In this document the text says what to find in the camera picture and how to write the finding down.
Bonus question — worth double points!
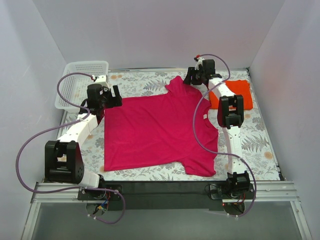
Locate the purple cable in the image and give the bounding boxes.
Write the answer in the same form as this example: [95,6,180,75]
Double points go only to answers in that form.
[15,72,126,225]
[193,53,258,218]

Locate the magenta t-shirt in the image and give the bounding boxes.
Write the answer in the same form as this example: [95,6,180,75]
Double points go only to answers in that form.
[104,76,219,177]

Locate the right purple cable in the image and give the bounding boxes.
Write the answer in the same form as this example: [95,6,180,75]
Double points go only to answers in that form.
[193,53,258,218]

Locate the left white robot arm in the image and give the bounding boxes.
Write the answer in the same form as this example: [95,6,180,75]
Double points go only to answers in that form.
[44,83,122,200]

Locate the folded orange t-shirt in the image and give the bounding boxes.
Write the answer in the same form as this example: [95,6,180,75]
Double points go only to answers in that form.
[207,79,253,111]

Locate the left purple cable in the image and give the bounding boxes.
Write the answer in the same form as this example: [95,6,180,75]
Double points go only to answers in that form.
[15,72,126,225]

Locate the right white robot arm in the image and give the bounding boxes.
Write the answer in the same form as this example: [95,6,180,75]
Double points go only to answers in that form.
[183,54,250,199]

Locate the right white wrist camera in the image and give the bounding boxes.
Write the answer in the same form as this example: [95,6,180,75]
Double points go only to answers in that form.
[194,55,205,71]

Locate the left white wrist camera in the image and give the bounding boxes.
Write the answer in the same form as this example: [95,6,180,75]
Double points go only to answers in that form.
[93,74,112,90]

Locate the aluminium frame rail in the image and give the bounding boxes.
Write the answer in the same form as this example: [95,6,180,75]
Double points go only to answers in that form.
[22,181,312,240]

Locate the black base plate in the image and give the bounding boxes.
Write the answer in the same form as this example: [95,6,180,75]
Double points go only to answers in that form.
[77,180,256,212]

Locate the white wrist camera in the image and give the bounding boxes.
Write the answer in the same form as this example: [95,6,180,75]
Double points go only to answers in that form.
[194,55,205,71]
[93,74,112,90]

